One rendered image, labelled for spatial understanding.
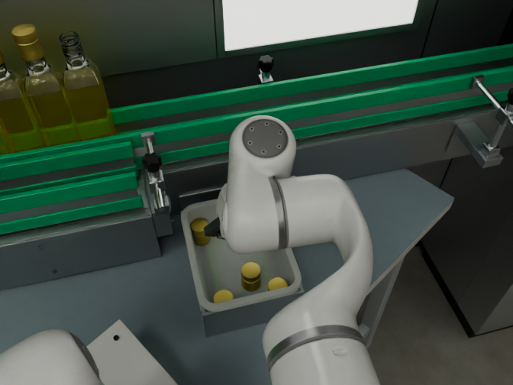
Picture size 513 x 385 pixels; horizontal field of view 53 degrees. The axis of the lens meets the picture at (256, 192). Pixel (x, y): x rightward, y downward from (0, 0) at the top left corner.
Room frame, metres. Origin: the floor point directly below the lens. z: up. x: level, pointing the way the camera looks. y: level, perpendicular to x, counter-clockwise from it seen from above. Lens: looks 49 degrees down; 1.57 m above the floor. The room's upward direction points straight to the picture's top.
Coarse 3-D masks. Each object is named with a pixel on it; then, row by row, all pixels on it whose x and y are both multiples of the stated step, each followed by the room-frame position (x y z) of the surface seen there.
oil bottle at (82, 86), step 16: (64, 64) 0.68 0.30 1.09; (96, 64) 0.70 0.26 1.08; (64, 80) 0.65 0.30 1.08; (80, 80) 0.66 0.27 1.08; (96, 80) 0.66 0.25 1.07; (80, 96) 0.65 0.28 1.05; (96, 96) 0.66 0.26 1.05; (80, 112) 0.65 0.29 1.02; (96, 112) 0.66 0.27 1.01; (80, 128) 0.65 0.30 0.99; (96, 128) 0.65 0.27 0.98; (112, 128) 0.67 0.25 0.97
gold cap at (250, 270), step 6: (246, 264) 0.49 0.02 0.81; (252, 264) 0.49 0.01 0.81; (246, 270) 0.48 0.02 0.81; (252, 270) 0.48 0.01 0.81; (258, 270) 0.48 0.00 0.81; (246, 276) 0.47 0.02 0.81; (252, 276) 0.47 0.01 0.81; (258, 276) 0.47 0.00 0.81; (246, 282) 0.46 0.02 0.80; (252, 282) 0.46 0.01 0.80; (258, 282) 0.47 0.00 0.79; (246, 288) 0.46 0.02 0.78; (252, 288) 0.46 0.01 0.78; (258, 288) 0.47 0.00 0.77
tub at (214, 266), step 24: (192, 216) 0.59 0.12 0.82; (216, 216) 0.60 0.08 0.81; (192, 240) 0.53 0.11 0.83; (216, 240) 0.57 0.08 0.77; (192, 264) 0.47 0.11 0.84; (216, 264) 0.52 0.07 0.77; (240, 264) 0.52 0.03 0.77; (264, 264) 0.52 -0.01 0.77; (288, 264) 0.48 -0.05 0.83; (216, 288) 0.47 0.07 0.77; (240, 288) 0.47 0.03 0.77; (264, 288) 0.47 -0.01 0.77; (288, 288) 0.43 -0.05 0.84
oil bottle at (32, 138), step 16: (0, 80) 0.64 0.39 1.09; (16, 80) 0.65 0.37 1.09; (0, 96) 0.62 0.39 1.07; (16, 96) 0.63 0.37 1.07; (0, 112) 0.62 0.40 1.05; (16, 112) 0.62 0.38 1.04; (32, 112) 0.64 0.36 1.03; (0, 128) 0.62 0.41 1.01; (16, 128) 0.62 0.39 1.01; (32, 128) 0.63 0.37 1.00; (16, 144) 0.62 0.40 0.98; (32, 144) 0.63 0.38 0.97
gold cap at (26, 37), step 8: (24, 24) 0.68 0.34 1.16; (16, 32) 0.66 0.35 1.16; (24, 32) 0.66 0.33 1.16; (32, 32) 0.66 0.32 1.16; (16, 40) 0.65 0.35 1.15; (24, 40) 0.65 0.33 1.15; (32, 40) 0.65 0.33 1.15; (24, 48) 0.65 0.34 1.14; (32, 48) 0.65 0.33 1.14; (40, 48) 0.66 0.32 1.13; (24, 56) 0.65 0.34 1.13; (32, 56) 0.65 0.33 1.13; (40, 56) 0.66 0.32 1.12
